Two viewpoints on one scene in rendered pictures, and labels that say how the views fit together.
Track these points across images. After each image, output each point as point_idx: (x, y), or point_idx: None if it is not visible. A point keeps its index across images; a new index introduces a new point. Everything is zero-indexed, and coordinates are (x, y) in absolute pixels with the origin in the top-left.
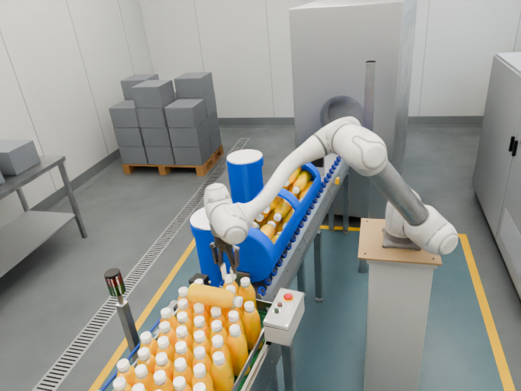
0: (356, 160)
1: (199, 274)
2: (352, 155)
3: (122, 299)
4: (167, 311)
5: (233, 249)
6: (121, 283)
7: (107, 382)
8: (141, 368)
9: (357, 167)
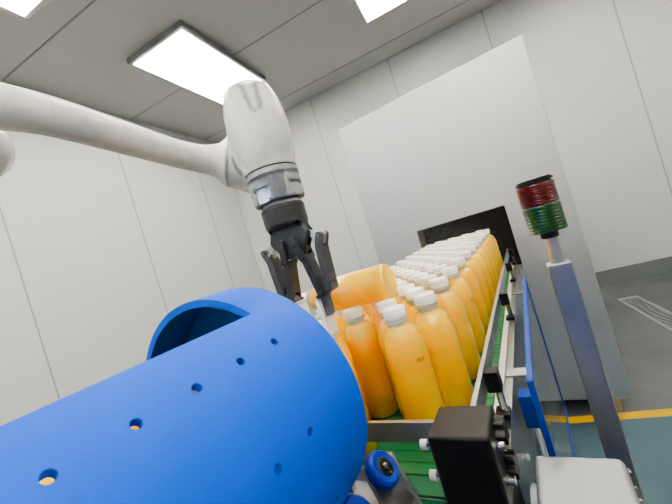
0: (13, 150)
1: (466, 433)
2: (9, 139)
3: (548, 252)
4: (434, 279)
5: (276, 252)
6: (522, 210)
7: (525, 308)
8: (430, 265)
9: (8, 164)
